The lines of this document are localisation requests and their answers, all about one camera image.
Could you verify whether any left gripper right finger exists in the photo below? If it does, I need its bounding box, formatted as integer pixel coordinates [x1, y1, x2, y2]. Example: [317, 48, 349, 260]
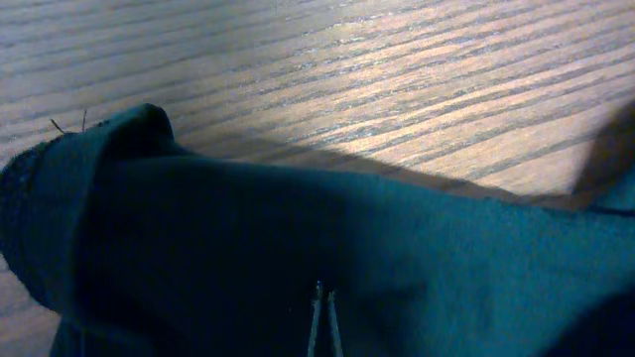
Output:
[327, 292, 343, 357]

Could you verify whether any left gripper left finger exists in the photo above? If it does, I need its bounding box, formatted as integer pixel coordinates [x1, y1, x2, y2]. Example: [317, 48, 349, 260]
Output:
[307, 281, 322, 357]

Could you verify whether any black t-shirt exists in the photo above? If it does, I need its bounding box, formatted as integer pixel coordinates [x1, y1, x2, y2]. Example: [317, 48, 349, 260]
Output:
[1, 104, 634, 356]

